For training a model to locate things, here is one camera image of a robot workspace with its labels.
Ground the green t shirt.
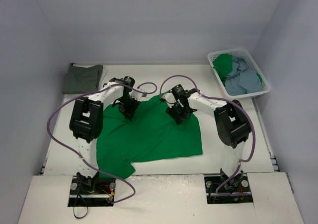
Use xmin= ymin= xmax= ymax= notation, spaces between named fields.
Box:
xmin=96 ymin=95 xmax=203 ymax=179
xmin=213 ymin=54 xmax=233 ymax=79

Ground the grey t shirt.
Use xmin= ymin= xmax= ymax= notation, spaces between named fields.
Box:
xmin=62 ymin=65 xmax=103 ymax=94

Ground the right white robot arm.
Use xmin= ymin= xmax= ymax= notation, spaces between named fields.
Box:
xmin=162 ymin=84 xmax=251 ymax=193

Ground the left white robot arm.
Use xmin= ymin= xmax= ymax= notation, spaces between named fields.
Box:
xmin=70 ymin=76 xmax=142 ymax=194

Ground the light blue t shirt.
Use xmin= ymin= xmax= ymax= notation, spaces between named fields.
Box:
xmin=224 ymin=57 xmax=262 ymax=96

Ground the white laundry basket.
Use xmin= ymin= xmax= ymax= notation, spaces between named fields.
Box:
xmin=207 ymin=48 xmax=270 ymax=100

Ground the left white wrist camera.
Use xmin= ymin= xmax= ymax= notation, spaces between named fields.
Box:
xmin=130 ymin=89 xmax=147 ymax=101

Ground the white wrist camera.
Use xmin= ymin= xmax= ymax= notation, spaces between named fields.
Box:
xmin=160 ymin=92 xmax=176 ymax=108
xmin=130 ymin=89 xmax=147 ymax=101

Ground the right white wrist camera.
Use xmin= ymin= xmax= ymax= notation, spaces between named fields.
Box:
xmin=160 ymin=92 xmax=176 ymax=108

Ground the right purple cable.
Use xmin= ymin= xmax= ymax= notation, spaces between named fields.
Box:
xmin=159 ymin=75 xmax=256 ymax=195

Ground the purple cable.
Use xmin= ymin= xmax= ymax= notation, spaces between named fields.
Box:
xmin=47 ymin=81 xmax=158 ymax=205
xmin=159 ymin=75 xmax=256 ymax=195

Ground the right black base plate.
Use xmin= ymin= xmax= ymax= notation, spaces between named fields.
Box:
xmin=204 ymin=173 xmax=253 ymax=205

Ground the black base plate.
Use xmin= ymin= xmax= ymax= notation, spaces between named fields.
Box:
xmin=204 ymin=173 xmax=253 ymax=205
xmin=68 ymin=177 xmax=116 ymax=207

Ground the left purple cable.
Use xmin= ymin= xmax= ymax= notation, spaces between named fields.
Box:
xmin=47 ymin=81 xmax=158 ymax=205

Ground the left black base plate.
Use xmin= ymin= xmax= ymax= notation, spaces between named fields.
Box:
xmin=68 ymin=177 xmax=116 ymax=207

